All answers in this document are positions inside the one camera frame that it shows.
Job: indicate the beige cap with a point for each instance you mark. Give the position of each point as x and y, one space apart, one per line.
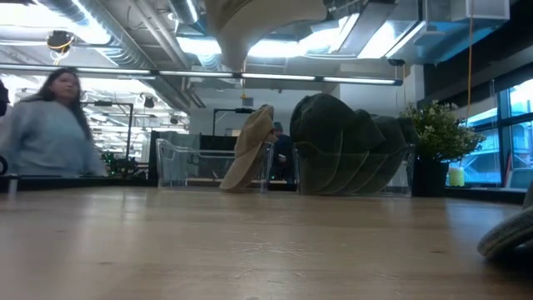
250 29
250 150
508 235

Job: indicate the person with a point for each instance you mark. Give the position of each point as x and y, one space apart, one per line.
46 137
284 154

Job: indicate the long ceiling light bar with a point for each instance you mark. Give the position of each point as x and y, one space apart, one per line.
275 76

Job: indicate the clear plastic bin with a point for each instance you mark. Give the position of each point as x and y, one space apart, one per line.
187 166
406 179

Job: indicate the black ceiling spotlight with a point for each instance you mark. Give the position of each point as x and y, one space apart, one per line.
148 102

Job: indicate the green potted plant black pot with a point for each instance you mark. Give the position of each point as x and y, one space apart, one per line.
437 129

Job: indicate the yellow-green cup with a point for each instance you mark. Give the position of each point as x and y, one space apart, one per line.
456 177

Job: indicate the white chair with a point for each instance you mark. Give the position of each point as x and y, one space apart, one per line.
520 178

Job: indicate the black stand frame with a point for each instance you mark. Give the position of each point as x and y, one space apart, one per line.
233 110
130 125

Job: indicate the grey wall box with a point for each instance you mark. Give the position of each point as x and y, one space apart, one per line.
247 101

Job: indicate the black wall camera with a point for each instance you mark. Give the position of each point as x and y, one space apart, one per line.
396 62

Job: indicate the small silver round duct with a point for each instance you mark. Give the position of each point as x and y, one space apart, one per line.
185 10

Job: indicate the large silver ribbed duct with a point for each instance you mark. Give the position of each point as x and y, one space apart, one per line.
125 46

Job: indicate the window with dark frame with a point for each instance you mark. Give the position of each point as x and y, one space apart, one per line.
483 158

